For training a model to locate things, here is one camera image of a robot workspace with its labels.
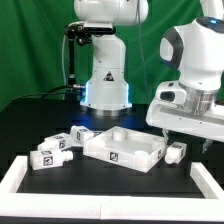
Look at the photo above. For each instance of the white square tabletop part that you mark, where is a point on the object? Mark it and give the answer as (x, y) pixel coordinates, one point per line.
(128, 148)

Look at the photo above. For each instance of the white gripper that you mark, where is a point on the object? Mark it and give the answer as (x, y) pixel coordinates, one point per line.
(178, 108)

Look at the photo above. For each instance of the black camera on stand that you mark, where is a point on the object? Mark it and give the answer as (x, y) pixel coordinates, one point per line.
(81, 33)

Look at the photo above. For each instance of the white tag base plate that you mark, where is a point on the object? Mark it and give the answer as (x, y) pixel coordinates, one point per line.
(96, 133)

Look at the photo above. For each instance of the white U-shaped obstacle fence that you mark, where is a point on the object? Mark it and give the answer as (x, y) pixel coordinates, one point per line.
(14, 203)

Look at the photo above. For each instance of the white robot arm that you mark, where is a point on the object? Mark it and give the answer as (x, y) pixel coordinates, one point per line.
(196, 50)

